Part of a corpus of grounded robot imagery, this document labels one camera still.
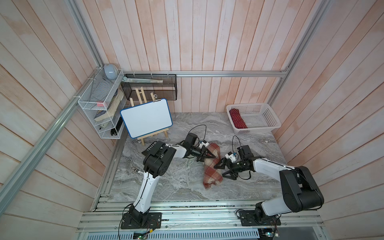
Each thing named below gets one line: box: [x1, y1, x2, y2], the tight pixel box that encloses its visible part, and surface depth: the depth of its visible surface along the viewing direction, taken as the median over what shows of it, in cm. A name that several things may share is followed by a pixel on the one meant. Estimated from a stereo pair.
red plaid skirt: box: [203, 142, 223, 189], surface depth 84 cm
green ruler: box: [121, 76, 164, 84], surface depth 92 cm
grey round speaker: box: [103, 64, 119, 80], surface depth 85 cm
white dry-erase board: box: [120, 98, 173, 139], surface depth 95 cm
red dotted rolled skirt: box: [229, 108, 248, 129], surface depth 113 cm
